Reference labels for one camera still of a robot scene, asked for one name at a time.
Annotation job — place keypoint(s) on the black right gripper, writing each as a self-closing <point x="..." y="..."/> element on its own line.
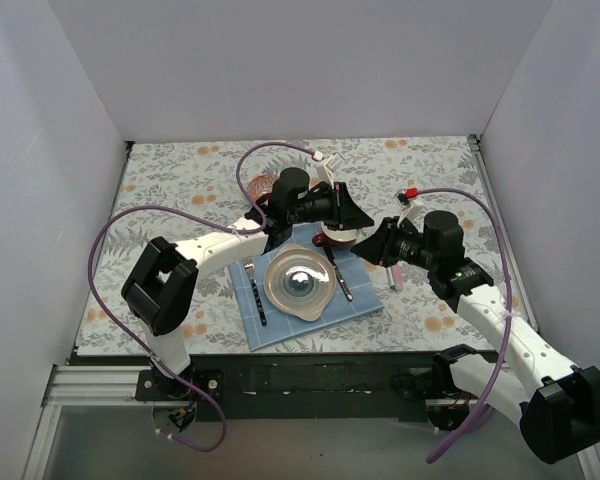
<point x="387" y="242"/>

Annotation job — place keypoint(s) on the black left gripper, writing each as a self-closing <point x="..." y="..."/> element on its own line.
<point x="338" y="205"/>

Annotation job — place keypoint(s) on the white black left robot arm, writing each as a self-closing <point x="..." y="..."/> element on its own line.
<point x="160" y="287"/>

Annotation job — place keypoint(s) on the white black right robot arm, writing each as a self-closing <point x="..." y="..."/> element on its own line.
<point x="505" y="325"/>

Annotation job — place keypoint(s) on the red white cup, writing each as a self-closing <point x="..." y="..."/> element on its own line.
<point x="335" y="239"/>

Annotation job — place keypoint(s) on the silver patterned knife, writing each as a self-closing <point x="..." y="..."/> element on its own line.
<point x="343" y="285"/>

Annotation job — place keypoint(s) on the cream grey plate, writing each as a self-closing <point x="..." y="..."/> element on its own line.
<point x="300" y="282"/>

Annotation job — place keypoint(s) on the red patterned bowl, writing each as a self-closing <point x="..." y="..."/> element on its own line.
<point x="261" y="185"/>

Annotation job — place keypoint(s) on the silver fork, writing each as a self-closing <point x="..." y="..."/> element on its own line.
<point x="249" y="268"/>

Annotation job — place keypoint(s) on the blue checked placemat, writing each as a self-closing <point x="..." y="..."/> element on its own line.
<point x="283" y="327"/>

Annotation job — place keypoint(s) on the floral patterned tablecloth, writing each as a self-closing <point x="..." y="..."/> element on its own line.
<point x="174" y="190"/>

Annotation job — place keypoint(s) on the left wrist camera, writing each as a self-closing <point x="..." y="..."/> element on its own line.
<point x="327" y="166"/>

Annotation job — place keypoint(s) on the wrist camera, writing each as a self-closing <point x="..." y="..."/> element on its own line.
<point x="327" y="166"/>
<point x="411" y="205"/>

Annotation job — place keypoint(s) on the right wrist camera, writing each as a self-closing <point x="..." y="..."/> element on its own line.
<point x="411" y="205"/>

